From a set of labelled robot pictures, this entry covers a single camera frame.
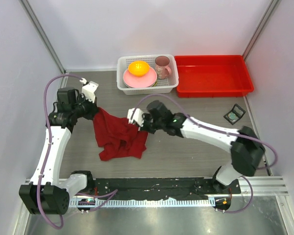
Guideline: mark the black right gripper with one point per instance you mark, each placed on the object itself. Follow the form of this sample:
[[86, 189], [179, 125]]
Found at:
[[146, 115]]

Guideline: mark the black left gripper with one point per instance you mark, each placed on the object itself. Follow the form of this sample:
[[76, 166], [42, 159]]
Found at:
[[93, 106]]

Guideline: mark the red t-shirt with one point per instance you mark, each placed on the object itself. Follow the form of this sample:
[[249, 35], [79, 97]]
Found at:
[[117, 137]]

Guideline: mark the red plastic tray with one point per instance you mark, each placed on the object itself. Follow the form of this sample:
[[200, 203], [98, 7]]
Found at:
[[212, 76]]

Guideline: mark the white perforated plastic basket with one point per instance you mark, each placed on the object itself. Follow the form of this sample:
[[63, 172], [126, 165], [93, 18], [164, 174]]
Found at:
[[163, 85]]

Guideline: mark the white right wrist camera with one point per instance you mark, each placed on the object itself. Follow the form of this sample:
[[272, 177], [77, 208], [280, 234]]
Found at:
[[135, 116]]

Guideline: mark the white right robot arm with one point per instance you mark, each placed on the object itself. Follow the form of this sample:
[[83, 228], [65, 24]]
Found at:
[[242, 144]]

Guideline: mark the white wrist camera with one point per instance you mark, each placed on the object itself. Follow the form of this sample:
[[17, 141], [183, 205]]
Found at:
[[89, 89], [135, 116]]

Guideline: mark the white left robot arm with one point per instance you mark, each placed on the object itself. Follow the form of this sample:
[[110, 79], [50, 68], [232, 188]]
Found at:
[[45, 191]]

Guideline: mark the black brooch box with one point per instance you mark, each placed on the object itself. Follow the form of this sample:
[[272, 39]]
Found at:
[[235, 114]]

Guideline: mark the aluminium front rail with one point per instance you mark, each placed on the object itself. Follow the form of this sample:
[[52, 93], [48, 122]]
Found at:
[[258, 186]]

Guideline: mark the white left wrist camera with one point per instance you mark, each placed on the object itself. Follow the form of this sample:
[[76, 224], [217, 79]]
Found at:
[[89, 89]]

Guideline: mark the pink floral mug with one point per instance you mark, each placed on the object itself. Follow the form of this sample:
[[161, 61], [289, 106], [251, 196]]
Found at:
[[162, 67]]

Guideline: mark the orange plastic bowl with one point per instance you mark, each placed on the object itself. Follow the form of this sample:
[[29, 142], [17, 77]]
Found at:
[[138, 68]]

